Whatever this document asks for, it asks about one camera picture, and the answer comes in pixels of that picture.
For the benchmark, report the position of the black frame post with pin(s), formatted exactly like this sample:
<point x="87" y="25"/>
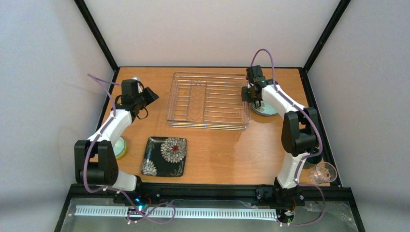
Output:
<point x="326" y="33"/>
<point x="86" y="14"/>

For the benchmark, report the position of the light green round plate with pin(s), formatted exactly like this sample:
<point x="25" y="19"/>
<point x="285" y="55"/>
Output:
<point x="262" y="108"/>

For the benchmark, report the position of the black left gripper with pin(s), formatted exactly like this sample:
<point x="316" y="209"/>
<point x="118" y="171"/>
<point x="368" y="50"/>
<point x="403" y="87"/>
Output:
<point x="144" y="97"/>

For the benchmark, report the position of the wire metal dish rack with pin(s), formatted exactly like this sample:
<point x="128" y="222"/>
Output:
<point x="208" y="101"/>

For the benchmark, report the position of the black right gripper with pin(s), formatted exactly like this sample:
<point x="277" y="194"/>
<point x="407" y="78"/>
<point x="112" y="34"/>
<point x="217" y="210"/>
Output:
<point x="251" y="94"/>

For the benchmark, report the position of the white slotted cable duct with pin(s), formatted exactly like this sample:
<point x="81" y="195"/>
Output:
<point x="202" y="213"/>

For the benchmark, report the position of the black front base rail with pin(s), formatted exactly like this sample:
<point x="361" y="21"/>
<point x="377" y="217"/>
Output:
<point x="257" y="195"/>

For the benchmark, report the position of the black floral square plate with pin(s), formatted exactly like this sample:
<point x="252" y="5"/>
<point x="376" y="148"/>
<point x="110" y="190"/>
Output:
<point x="164" y="157"/>

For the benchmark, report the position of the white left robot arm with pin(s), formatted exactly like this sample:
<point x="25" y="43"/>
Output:
<point x="95" y="163"/>

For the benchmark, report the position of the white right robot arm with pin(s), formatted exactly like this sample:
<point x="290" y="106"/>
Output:
<point x="299" y="137"/>

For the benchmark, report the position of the black frame post left rear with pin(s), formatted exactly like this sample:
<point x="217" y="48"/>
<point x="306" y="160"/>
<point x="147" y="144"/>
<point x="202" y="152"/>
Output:
<point x="86" y="14"/>

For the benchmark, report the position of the dark green cup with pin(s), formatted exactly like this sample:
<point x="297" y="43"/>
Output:
<point x="312" y="161"/>

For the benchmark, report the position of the black frame post right rear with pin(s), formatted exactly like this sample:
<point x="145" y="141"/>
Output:
<point x="326" y="33"/>

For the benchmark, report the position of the green yellow small bowl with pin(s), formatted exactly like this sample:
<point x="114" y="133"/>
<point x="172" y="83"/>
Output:
<point x="120" y="148"/>

